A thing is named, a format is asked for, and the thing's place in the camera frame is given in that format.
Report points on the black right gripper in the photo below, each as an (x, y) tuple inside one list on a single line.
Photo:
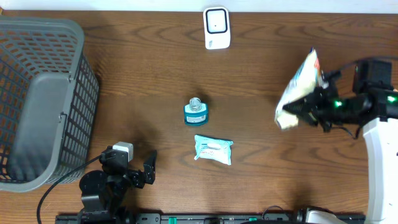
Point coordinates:
[(310, 109)]

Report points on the white barcode scanner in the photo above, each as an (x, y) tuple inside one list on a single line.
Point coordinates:
[(217, 28)]

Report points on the teal mouthwash bottle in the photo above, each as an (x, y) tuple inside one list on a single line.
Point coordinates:
[(196, 112)]

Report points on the dark grey plastic basket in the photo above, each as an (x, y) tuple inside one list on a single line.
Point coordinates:
[(49, 95)]

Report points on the teal wet wipes pack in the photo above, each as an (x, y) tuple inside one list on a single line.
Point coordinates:
[(214, 149)]

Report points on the yellow snack bag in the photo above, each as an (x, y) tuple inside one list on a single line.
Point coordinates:
[(305, 80)]

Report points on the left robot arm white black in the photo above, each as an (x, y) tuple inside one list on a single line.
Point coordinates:
[(103, 191)]

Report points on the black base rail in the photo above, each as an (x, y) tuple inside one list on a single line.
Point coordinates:
[(156, 218)]

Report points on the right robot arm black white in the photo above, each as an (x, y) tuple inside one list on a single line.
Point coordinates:
[(374, 109)]

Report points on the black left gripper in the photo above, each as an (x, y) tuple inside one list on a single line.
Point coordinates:
[(137, 180)]

